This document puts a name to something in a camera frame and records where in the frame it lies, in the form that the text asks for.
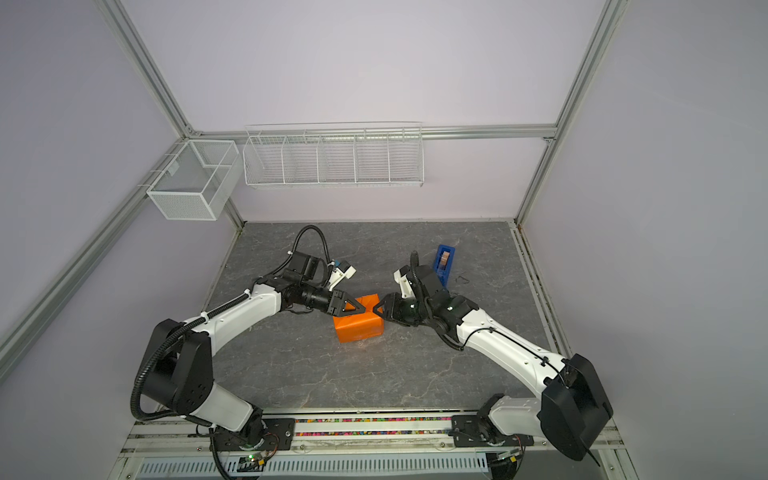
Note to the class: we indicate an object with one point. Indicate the white wire wall shelf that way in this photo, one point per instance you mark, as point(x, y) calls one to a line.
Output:
point(334, 154)

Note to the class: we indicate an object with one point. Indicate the aluminium corner frame post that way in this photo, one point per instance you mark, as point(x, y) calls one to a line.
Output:
point(126, 33)

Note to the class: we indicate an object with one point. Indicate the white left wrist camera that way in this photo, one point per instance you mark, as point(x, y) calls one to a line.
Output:
point(340, 271)

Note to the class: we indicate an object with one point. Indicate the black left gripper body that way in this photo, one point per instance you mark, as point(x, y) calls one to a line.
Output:
point(316, 297)

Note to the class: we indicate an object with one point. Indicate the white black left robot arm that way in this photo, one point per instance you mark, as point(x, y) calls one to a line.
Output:
point(175, 377)

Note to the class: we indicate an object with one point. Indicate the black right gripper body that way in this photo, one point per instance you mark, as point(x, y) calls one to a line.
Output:
point(409, 312)

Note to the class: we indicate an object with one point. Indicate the blue tape dispenser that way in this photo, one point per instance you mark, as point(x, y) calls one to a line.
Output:
point(443, 263)

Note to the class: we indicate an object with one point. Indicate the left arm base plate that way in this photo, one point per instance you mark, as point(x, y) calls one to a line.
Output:
point(263, 434)

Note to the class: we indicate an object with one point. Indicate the white mesh side basket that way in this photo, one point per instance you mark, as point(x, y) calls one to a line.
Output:
point(198, 180)

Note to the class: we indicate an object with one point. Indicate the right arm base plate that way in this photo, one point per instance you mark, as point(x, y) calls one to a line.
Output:
point(475, 431)

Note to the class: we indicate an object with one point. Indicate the orange wrapping paper sheet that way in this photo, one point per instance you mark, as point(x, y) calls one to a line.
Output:
point(360, 326)

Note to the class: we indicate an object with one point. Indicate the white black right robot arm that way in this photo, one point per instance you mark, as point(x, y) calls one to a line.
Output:
point(571, 407)

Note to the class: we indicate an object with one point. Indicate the white vented cable duct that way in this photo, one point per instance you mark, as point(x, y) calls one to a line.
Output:
point(339, 466)

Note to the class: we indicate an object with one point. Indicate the aluminium front rail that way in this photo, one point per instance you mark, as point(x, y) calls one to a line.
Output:
point(335, 432)

